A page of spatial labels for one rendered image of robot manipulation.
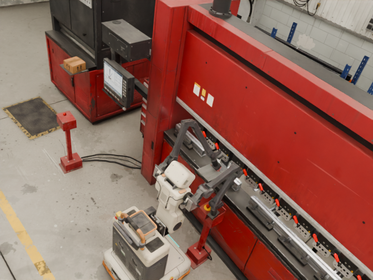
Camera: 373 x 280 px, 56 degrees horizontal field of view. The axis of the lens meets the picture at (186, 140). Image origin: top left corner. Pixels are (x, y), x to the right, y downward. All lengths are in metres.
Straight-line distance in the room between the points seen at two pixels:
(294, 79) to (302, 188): 0.85
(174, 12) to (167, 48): 0.33
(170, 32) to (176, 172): 1.29
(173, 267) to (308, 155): 1.71
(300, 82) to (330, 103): 0.26
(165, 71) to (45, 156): 2.22
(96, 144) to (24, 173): 1.01
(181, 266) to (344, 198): 1.71
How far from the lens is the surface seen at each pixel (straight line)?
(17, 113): 5.77
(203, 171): 3.41
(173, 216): 3.13
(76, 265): 3.92
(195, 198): 2.86
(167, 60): 3.45
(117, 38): 3.49
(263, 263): 3.47
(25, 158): 5.00
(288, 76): 2.62
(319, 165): 2.69
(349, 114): 2.42
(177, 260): 3.62
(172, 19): 3.29
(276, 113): 2.78
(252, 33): 3.02
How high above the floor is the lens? 3.37
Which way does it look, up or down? 40 degrees down
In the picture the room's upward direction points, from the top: 11 degrees clockwise
